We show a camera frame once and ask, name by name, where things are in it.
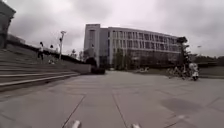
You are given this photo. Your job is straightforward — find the parked bicycles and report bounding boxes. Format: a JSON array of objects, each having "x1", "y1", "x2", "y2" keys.
[{"x1": 166, "y1": 65, "x2": 190, "y2": 80}]

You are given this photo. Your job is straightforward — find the low grey wall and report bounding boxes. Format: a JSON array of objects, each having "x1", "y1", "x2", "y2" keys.
[{"x1": 61, "y1": 60, "x2": 93, "y2": 75}]

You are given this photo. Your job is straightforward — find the person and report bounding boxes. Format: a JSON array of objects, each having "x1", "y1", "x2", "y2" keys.
[{"x1": 37, "y1": 41, "x2": 45, "y2": 62}]

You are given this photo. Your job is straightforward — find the grey lamp post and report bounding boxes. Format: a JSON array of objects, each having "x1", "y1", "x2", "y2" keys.
[{"x1": 58, "y1": 30, "x2": 67, "y2": 60}]

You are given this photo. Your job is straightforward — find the grey stone stairway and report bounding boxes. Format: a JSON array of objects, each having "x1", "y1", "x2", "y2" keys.
[{"x1": 0, "y1": 49, "x2": 80, "y2": 93}]

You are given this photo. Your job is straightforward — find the long low wall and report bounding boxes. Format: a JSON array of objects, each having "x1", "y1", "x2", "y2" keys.
[{"x1": 198, "y1": 65, "x2": 224, "y2": 80}]

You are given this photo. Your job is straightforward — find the dark bush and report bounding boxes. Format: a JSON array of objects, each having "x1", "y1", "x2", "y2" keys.
[{"x1": 90, "y1": 67, "x2": 106, "y2": 75}]

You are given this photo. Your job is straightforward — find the distant dark trees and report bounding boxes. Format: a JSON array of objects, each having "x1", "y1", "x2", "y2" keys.
[{"x1": 189, "y1": 54, "x2": 224, "y2": 68}]

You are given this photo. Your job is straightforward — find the grey paved plaza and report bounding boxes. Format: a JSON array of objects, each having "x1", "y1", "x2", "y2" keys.
[{"x1": 0, "y1": 70, "x2": 224, "y2": 128}]

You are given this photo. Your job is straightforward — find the dark building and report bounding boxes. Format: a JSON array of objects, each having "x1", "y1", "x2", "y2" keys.
[{"x1": 0, "y1": 0, "x2": 17, "y2": 50}]

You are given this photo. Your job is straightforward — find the large grey building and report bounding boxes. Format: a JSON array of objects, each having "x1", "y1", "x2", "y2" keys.
[{"x1": 83, "y1": 23, "x2": 184, "y2": 70}]

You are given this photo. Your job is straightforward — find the row of trees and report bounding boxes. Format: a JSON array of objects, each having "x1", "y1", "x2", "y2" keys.
[{"x1": 81, "y1": 47, "x2": 178, "y2": 71}]

